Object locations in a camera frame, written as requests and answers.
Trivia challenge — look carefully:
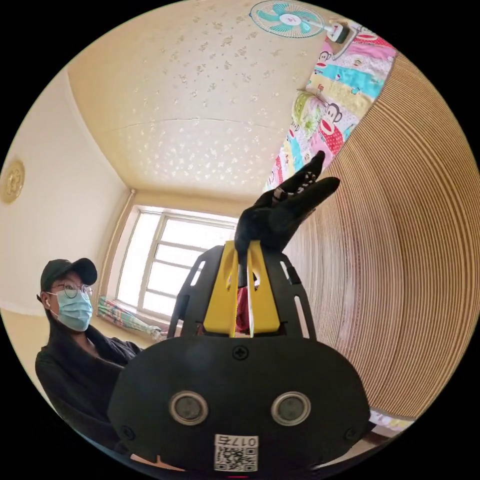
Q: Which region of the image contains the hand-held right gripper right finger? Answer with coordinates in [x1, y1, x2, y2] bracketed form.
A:
[245, 239, 281, 334]

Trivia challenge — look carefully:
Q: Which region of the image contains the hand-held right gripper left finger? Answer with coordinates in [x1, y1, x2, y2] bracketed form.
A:
[202, 241, 240, 336]

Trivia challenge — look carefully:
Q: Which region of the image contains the black long sleeve shirt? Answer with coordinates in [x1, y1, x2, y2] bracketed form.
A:
[233, 149, 341, 290]

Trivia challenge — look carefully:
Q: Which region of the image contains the window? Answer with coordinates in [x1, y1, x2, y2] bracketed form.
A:
[114, 205, 241, 323]

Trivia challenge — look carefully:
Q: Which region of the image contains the striped rolled blanket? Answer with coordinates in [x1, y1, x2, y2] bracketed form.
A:
[96, 295, 163, 341]

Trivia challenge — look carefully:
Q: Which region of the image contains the bed with woven mat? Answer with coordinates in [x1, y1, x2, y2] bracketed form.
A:
[284, 50, 479, 436]

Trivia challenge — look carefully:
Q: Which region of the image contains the person's body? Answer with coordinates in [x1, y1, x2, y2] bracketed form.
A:
[34, 257, 144, 453]

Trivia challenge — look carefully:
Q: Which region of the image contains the teal standing fan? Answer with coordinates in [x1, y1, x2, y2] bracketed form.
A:
[248, 0, 359, 43]

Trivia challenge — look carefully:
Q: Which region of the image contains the colourful printed wall cloth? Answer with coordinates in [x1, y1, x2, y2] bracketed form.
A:
[262, 20, 398, 193]

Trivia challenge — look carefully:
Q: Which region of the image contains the round golden wall ornament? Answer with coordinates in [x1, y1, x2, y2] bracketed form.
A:
[0, 158, 26, 206]

